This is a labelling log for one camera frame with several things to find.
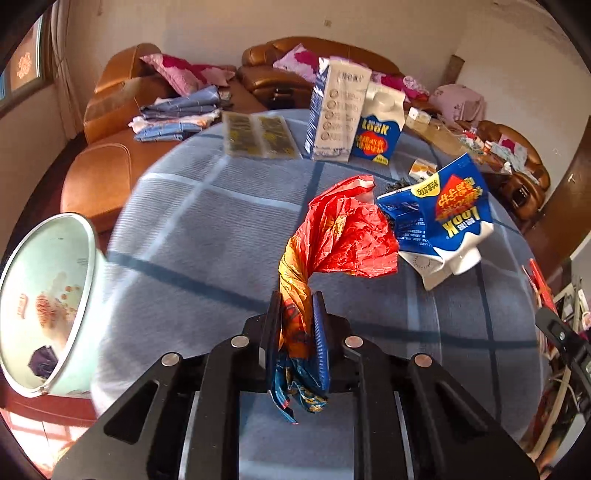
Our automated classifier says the brown leather three-seat sofa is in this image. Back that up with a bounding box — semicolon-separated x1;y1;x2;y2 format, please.
236;37;402;112

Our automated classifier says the beige curtain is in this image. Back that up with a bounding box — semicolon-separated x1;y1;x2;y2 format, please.
44;0;86;139

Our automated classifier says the pink floral cloth cover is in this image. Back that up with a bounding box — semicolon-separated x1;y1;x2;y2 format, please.
429;84;486;121

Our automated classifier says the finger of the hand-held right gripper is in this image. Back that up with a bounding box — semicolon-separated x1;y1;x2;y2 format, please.
534;308;579;350

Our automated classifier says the crushed blue white carton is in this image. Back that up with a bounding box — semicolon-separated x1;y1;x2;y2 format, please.
376;154;495;291

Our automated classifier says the folded light blue cloth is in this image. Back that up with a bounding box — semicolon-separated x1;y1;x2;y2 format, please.
131;113;222;143

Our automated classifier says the light green enamel basin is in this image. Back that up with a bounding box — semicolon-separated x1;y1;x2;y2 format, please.
0;212;109;398

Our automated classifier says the small orange white box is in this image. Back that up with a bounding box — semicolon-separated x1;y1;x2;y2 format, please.
409;158;437;182

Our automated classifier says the white power strip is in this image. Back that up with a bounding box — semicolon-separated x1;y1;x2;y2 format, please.
556;284;591;333

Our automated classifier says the folded blue plaid sheet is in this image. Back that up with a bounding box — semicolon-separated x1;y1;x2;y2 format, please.
140;85;222;121

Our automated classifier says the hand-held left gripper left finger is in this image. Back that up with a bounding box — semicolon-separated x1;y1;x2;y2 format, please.
52;291;284;480

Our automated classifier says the brown wooden door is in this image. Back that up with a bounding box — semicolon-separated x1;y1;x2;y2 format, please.
522;104;591;278

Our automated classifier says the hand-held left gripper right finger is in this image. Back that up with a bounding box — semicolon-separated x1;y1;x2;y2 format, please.
311;291;539;480

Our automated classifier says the window with wooden frame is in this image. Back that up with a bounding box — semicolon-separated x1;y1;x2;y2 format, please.
0;14;51;112

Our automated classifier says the wooden coffee table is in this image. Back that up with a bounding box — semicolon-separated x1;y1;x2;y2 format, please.
406;108;513;174

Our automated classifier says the white blue gable carton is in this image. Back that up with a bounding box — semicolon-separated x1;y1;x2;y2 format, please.
351;82;407;165

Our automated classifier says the brown leather chaise sofa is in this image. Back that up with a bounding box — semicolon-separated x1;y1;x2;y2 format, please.
60;43;273;232

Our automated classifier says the flat yellow-black packet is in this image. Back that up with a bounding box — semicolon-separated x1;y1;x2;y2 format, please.
222;112;303;160

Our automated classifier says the brown leather armchair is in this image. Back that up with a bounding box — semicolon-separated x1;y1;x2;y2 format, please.
475;120;552;222

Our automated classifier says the pile of small packets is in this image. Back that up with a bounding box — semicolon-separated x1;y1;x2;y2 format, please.
459;129;529;174

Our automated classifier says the purple foil wrapper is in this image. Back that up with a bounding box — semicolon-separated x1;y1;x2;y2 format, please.
28;346;61;381

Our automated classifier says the red orange plastic bag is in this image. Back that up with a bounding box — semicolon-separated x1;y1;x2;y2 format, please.
268;175;400;423

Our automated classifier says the pink floral pillow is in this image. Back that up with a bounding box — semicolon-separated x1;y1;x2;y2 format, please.
273;44;324;79
402;76;431;100
141;54;236;95
370;71;407;92

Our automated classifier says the tall white blue carton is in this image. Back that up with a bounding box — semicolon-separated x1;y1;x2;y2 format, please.
304;58;372;162

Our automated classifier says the blue plaid tablecloth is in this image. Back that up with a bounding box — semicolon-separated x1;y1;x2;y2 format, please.
90;108;552;480

